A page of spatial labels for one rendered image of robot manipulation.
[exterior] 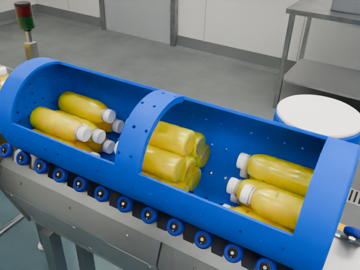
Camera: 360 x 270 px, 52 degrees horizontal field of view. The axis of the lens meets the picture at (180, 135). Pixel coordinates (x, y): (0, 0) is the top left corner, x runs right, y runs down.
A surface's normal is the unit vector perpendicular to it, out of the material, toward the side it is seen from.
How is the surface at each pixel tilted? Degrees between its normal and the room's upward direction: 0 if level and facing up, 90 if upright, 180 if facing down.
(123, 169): 82
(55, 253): 90
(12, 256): 0
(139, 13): 90
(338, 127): 0
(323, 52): 90
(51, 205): 70
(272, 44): 90
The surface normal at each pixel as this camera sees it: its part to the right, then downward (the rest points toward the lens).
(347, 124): 0.03, -0.84
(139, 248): -0.46, 0.15
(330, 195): -0.31, -0.32
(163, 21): -0.53, 0.45
